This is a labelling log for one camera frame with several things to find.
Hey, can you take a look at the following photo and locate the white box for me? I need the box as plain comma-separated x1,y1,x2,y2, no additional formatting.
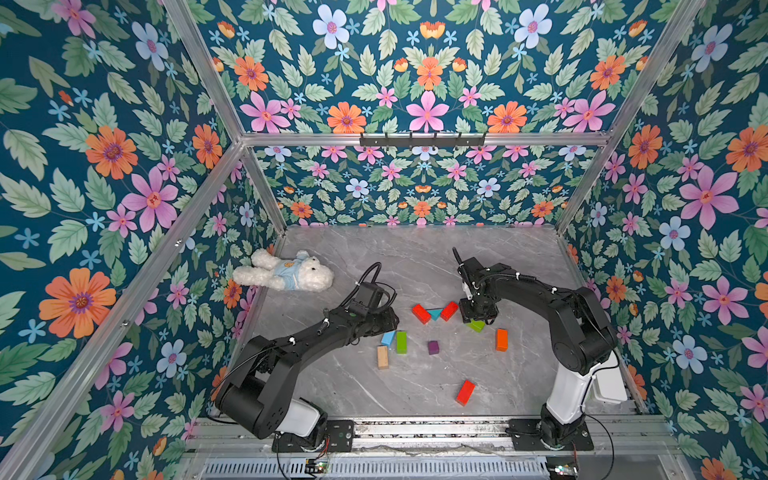
592,352,628,404

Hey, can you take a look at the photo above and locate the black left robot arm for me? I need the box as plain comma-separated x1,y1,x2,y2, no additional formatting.
214,281,399,448

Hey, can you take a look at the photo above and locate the green block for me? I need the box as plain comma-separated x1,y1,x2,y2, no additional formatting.
396,331,408,355
468,321,486,333

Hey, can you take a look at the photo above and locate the black hook rack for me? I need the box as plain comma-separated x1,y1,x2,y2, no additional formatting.
358,133,486,149

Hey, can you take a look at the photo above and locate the natural wood block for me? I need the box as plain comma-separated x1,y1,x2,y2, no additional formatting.
376,345,389,370

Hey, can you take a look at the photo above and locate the red block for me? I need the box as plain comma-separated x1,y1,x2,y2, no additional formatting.
440,302,459,321
411,304,431,324
456,380,476,406

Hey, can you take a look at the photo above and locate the orange block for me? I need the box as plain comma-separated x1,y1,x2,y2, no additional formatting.
495,329,509,352

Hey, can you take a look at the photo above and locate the white teddy bear plush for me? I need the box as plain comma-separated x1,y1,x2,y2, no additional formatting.
232,249,334,292

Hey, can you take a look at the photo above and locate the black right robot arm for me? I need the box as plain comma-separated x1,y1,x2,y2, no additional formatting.
452,248,628,450

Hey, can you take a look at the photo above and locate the light blue block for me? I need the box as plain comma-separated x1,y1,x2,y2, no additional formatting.
381,331,396,348

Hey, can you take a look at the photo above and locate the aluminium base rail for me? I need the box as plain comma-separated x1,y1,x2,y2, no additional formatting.
185,415,685,457

